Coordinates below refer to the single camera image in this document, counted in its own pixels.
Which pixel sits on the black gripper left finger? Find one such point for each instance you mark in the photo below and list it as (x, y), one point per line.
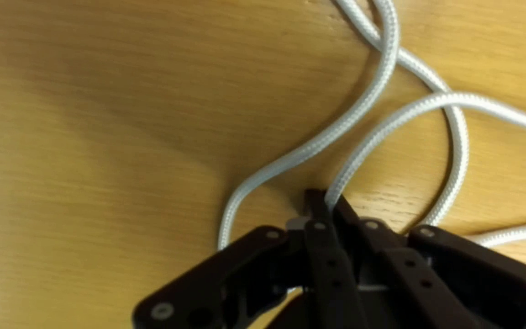
(232, 285)

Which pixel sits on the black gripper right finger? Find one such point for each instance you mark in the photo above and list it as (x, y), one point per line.
(457, 279)

